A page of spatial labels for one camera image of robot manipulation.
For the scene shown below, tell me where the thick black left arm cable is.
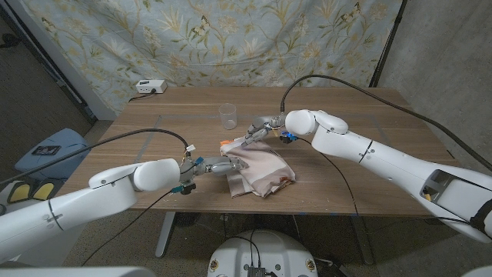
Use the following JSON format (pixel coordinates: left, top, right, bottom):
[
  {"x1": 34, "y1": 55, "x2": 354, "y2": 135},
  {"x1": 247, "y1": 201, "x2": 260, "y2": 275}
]
[{"x1": 0, "y1": 128, "x2": 191, "y2": 185}]

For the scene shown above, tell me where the floral printed backdrop cloth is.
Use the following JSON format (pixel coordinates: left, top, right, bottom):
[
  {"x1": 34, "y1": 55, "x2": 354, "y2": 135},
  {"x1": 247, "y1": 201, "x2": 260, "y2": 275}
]
[{"x1": 18, "y1": 0, "x2": 404, "y2": 116}]

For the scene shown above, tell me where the clear plastic cup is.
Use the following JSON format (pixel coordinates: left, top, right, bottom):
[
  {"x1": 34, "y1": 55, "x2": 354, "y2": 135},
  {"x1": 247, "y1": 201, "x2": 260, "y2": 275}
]
[{"x1": 218, "y1": 102, "x2": 238, "y2": 131}]

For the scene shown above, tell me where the white left shoulder housing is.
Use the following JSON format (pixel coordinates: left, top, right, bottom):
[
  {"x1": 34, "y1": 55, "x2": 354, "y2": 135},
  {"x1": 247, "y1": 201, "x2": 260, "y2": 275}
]
[{"x1": 0, "y1": 265, "x2": 157, "y2": 277}]

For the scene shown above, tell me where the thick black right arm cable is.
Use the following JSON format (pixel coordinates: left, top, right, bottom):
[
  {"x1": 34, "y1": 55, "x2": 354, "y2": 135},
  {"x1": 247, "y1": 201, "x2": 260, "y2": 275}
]
[{"x1": 280, "y1": 74, "x2": 492, "y2": 172}]

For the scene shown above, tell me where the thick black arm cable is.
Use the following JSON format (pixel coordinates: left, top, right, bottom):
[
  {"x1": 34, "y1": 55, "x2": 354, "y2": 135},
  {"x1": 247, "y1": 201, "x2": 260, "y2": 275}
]
[
  {"x1": 0, "y1": 128, "x2": 191, "y2": 185},
  {"x1": 280, "y1": 74, "x2": 492, "y2": 172}
]

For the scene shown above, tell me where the black power box cable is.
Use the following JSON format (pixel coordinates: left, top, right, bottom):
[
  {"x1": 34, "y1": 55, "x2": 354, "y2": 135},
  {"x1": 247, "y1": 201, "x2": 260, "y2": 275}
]
[{"x1": 128, "y1": 90, "x2": 157, "y2": 103}]

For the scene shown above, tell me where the beige orange patterned cloth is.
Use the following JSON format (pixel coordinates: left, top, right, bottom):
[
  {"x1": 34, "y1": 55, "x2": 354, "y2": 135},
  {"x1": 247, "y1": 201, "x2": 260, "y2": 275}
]
[{"x1": 219, "y1": 138, "x2": 297, "y2": 199}]

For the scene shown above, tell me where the black slipper yellow insole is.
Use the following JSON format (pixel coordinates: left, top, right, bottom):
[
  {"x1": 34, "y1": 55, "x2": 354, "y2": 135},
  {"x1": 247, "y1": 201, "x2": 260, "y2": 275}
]
[
  {"x1": 32, "y1": 180, "x2": 58, "y2": 201},
  {"x1": 6, "y1": 182, "x2": 32, "y2": 204}
]

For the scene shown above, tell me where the black torso cable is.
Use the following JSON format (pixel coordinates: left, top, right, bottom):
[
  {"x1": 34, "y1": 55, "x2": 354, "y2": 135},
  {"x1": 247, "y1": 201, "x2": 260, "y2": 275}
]
[{"x1": 226, "y1": 229, "x2": 263, "y2": 270}]

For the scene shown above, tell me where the white right shoulder housing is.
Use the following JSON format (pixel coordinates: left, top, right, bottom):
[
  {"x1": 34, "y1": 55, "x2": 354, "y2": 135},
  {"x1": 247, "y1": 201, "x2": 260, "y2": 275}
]
[{"x1": 460, "y1": 265, "x2": 492, "y2": 277}]

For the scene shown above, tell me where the white power box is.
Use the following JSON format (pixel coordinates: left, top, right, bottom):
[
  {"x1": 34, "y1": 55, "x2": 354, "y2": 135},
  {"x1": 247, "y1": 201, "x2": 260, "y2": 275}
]
[{"x1": 135, "y1": 78, "x2": 168, "y2": 95}]

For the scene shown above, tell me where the grey metal table leg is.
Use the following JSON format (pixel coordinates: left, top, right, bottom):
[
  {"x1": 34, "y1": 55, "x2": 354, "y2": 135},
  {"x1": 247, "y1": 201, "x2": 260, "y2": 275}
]
[
  {"x1": 351, "y1": 215, "x2": 376, "y2": 265},
  {"x1": 155, "y1": 212, "x2": 178, "y2": 258}
]

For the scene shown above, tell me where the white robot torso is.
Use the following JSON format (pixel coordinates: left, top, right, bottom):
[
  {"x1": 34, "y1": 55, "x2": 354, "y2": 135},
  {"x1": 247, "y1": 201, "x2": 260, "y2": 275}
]
[{"x1": 207, "y1": 229, "x2": 319, "y2": 277}]

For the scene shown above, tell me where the black backdrop stand pole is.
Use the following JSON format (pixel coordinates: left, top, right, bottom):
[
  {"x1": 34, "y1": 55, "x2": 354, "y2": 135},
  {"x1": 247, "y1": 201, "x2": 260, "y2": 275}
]
[{"x1": 368, "y1": 0, "x2": 408, "y2": 88}]

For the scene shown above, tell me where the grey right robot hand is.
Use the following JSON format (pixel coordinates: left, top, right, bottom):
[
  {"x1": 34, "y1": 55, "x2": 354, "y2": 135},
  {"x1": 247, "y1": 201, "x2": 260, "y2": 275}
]
[{"x1": 241, "y1": 115, "x2": 288, "y2": 148}]

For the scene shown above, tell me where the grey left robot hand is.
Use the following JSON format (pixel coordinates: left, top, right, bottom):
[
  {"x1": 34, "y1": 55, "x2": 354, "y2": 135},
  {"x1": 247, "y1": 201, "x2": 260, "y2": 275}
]
[{"x1": 178, "y1": 155, "x2": 250, "y2": 182}]

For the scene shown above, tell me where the black round ribbed object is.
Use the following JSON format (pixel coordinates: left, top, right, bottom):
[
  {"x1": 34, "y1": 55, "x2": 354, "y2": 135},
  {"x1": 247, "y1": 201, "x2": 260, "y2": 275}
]
[{"x1": 175, "y1": 212, "x2": 201, "y2": 228}]

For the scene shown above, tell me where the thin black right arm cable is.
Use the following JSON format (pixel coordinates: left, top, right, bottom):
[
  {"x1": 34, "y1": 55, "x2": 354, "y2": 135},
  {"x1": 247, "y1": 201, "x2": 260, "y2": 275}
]
[{"x1": 295, "y1": 137, "x2": 361, "y2": 217}]

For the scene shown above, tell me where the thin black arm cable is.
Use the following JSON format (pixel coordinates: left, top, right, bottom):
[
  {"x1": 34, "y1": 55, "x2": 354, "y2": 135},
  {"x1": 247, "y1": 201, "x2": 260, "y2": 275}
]
[
  {"x1": 295, "y1": 137, "x2": 361, "y2": 217},
  {"x1": 80, "y1": 191, "x2": 172, "y2": 267}
]

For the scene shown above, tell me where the black power adapter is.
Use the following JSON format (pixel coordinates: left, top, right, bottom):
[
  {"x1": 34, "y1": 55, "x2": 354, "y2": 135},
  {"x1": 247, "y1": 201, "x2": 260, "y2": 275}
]
[{"x1": 318, "y1": 259, "x2": 349, "y2": 277}]

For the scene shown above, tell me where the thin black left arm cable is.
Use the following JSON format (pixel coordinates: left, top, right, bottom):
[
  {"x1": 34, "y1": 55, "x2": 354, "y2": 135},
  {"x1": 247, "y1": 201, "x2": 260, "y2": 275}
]
[{"x1": 80, "y1": 191, "x2": 172, "y2": 267}]

